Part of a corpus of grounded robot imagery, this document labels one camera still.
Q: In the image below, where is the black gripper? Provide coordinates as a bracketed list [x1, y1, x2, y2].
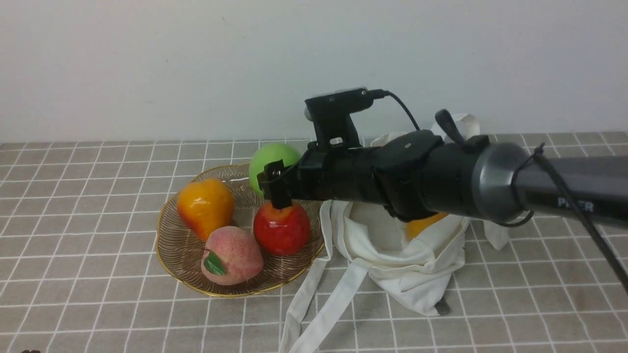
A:
[257, 130, 444, 223]

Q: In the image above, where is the green apple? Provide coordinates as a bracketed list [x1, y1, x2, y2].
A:
[248, 143, 301, 197]

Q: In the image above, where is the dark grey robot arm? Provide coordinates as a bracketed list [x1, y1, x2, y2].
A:
[257, 130, 628, 227]

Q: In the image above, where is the gold-rimmed glass fruit plate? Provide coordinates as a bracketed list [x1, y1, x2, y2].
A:
[156, 164, 325, 298]

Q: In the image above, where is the orange fruit in bag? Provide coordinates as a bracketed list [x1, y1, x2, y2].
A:
[405, 213, 448, 242]

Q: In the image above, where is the white cloth bag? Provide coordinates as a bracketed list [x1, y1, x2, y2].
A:
[279, 113, 512, 353]

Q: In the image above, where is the red apple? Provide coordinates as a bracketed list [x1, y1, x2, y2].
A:
[253, 201, 311, 256]

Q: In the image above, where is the orange yellow pear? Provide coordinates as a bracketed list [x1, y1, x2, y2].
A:
[177, 178, 235, 243]

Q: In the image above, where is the pink peach with leaf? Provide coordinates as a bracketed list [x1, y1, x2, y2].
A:
[200, 226, 264, 286]

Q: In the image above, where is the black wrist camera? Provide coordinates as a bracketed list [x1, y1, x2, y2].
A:
[305, 88, 374, 152]

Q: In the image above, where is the black camera cable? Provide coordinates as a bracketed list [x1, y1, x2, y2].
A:
[368, 90, 628, 294]

